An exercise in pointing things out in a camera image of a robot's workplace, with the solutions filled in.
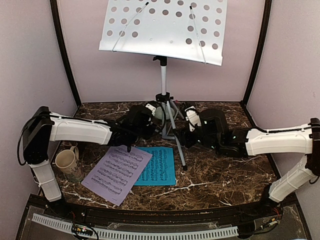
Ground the grey slotted cable duct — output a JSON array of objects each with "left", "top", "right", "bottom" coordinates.
[{"left": 31, "top": 213, "right": 239, "bottom": 240}]

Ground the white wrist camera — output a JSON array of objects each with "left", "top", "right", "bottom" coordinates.
[
  {"left": 145, "top": 101, "right": 157, "bottom": 115},
  {"left": 184, "top": 106, "right": 202, "bottom": 132}
]

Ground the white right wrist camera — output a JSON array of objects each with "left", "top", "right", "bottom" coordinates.
[{"left": 184, "top": 106, "right": 202, "bottom": 132}]

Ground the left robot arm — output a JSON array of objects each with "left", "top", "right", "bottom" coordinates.
[{"left": 16, "top": 102, "right": 157, "bottom": 218}]

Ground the white perforated music stand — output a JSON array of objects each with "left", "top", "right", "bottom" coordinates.
[{"left": 98, "top": 0, "right": 225, "bottom": 171}]

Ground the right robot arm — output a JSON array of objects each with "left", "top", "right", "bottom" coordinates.
[{"left": 174, "top": 106, "right": 320, "bottom": 217}]

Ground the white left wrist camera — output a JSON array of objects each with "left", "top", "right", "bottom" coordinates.
[{"left": 145, "top": 101, "right": 157, "bottom": 115}]

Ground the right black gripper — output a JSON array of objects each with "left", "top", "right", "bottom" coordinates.
[{"left": 173, "top": 121, "right": 221, "bottom": 152}]

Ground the cream ceramic mug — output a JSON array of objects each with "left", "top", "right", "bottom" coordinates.
[{"left": 54, "top": 146, "right": 84, "bottom": 183}]

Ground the blue sheet music page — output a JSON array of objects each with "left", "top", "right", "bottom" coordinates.
[{"left": 134, "top": 147, "right": 176, "bottom": 186}]

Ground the purple sheet music page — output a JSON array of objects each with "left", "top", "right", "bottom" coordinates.
[{"left": 81, "top": 145, "right": 152, "bottom": 206}]

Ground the brown wooden metronome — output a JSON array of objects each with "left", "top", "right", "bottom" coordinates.
[{"left": 61, "top": 140, "right": 78, "bottom": 147}]

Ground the pale green round dish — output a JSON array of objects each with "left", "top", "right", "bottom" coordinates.
[{"left": 154, "top": 106, "right": 175, "bottom": 120}]

